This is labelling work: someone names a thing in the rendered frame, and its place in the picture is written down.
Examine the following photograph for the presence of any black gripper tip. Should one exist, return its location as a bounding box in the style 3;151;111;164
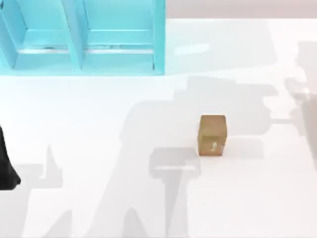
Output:
0;126;22;191

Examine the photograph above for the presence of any light blue rack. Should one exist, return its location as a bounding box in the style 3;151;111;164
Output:
0;0;166;76

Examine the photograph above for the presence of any brown block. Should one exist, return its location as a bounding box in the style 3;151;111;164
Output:
198;114;228;157

